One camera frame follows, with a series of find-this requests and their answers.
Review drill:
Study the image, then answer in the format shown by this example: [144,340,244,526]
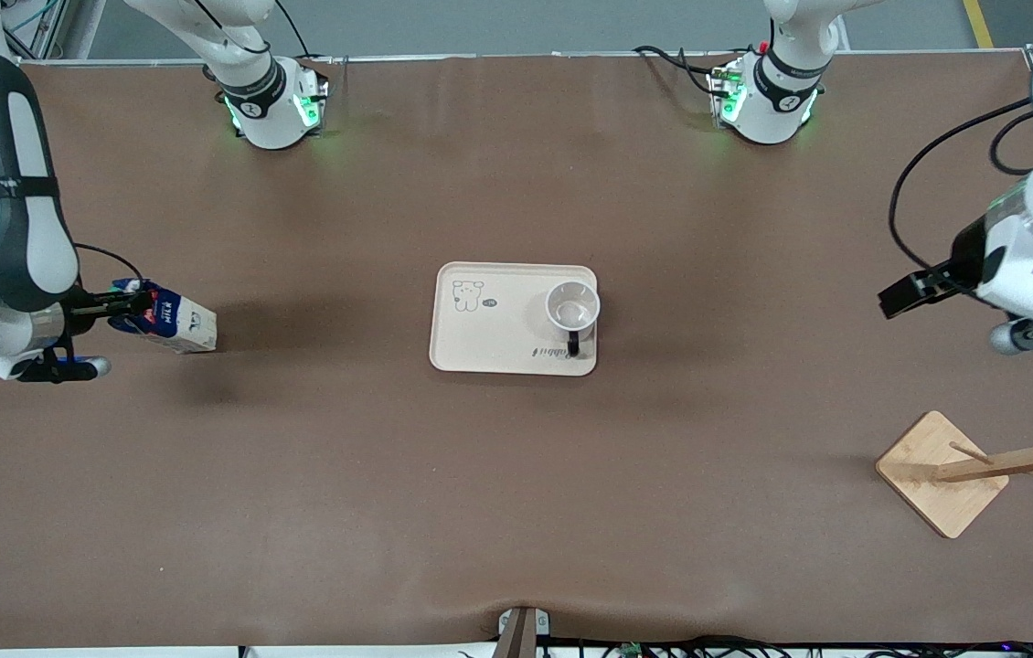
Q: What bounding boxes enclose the blue and white milk carton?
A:
[107,279,218,356]

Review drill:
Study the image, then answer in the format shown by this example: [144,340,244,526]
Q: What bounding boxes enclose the white mug with black handle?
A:
[543,281,602,358]

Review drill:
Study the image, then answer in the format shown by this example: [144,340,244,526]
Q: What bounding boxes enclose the cream rectangular tray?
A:
[429,262,599,377]

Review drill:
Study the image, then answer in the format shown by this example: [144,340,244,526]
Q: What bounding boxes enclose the wooden mug rack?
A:
[875,409,1033,539]

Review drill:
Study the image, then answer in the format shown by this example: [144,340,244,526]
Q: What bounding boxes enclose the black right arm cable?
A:
[73,242,147,293]

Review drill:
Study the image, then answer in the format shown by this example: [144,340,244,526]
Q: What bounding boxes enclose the black base cables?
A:
[634,44,732,97]

